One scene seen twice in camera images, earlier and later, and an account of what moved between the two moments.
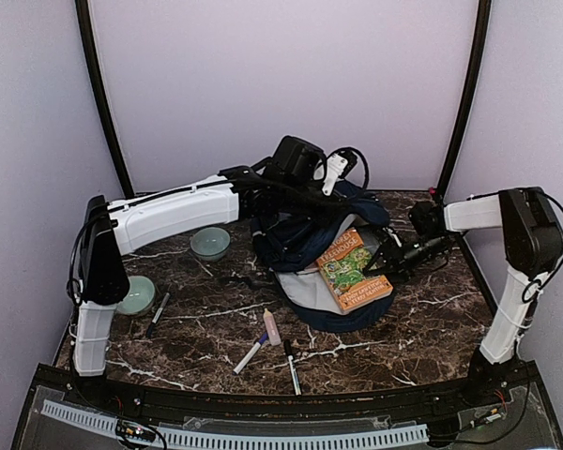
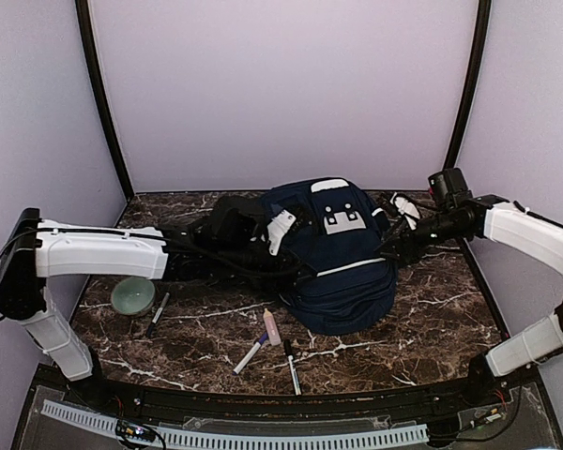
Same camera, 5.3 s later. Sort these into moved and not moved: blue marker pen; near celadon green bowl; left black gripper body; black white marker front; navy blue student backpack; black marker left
Moved: navy blue student backpack; left black gripper body
Not moved: black white marker front; blue marker pen; near celadon green bowl; black marker left
